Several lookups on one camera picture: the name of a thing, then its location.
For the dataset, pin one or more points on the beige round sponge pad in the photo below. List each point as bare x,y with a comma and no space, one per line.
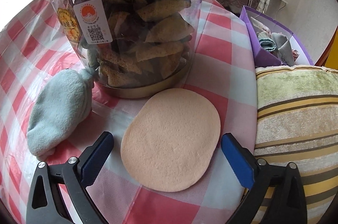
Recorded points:
170,143

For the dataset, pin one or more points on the striped sofa cushion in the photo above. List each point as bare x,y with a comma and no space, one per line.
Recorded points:
297,122

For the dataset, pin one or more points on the purple cardboard box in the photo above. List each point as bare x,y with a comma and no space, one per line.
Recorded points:
264,48

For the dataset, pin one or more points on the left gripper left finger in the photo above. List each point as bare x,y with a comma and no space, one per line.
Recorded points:
46,203

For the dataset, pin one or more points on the glass jar with gold lid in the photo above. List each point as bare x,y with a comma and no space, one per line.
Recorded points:
132,48

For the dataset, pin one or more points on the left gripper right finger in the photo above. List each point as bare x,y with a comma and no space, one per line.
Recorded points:
288,203

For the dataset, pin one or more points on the white floral cloth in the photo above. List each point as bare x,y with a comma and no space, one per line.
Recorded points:
260,26

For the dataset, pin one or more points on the light blue towel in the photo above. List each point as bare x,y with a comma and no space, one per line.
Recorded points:
64,102

